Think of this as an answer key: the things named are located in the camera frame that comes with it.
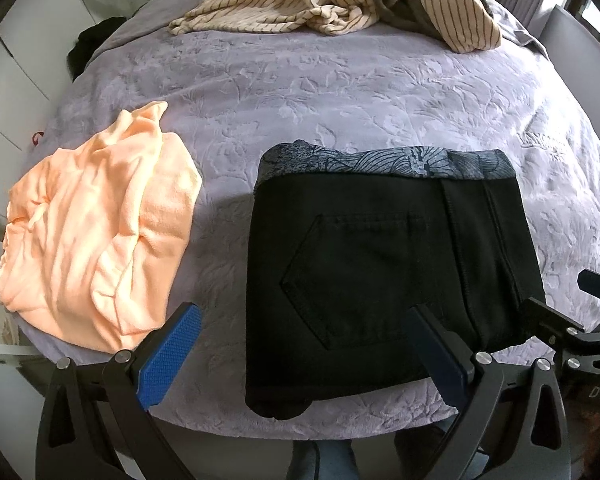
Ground white wardrobe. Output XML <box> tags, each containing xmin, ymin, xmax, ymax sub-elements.
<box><xmin>0</xmin><ymin>0</ymin><xmax>101</xmax><ymax>231</ymax></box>

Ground person's left leg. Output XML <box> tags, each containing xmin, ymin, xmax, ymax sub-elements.
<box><xmin>287</xmin><ymin>441</ymin><xmax>357</xmax><ymax>480</ymax></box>

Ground black pants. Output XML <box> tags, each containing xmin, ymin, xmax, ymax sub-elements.
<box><xmin>244</xmin><ymin>141</ymin><xmax>548</xmax><ymax>421</ymax></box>

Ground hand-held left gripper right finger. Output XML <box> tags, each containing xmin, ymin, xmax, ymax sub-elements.
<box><xmin>406</xmin><ymin>306</ymin><xmax>572</xmax><ymax>480</ymax></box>

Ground olive grey garment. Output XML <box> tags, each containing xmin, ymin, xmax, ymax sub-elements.
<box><xmin>370</xmin><ymin>0</ymin><xmax>448</xmax><ymax>41</ymax></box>

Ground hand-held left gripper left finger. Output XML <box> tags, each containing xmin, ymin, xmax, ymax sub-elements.
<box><xmin>36</xmin><ymin>303</ymin><xmax>203</xmax><ymax>480</ymax></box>

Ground peach orange garment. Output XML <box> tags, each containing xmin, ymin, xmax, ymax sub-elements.
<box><xmin>0</xmin><ymin>101</ymin><xmax>203</xmax><ymax>353</ymax></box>

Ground dark cloth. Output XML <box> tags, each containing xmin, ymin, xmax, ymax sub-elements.
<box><xmin>67</xmin><ymin>16</ymin><xmax>128</xmax><ymax>81</ymax></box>

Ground beige striped garment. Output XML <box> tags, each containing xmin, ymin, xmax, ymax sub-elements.
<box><xmin>169</xmin><ymin>0</ymin><xmax>503</xmax><ymax>54</ymax></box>

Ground lilac embossed bed blanket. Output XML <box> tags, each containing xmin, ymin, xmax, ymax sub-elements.
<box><xmin>17</xmin><ymin>0</ymin><xmax>600</xmax><ymax>443</ymax></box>

